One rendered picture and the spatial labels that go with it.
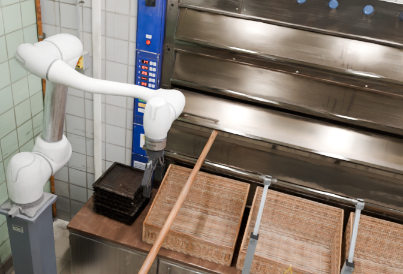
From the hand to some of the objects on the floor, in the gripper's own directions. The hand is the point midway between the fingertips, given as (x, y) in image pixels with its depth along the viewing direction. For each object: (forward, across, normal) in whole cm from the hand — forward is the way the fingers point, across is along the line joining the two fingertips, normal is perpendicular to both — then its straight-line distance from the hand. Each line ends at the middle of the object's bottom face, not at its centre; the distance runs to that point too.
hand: (152, 184), depth 175 cm
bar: (+132, -35, +38) cm, 142 cm away
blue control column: (+131, -178, -39) cm, 224 cm away
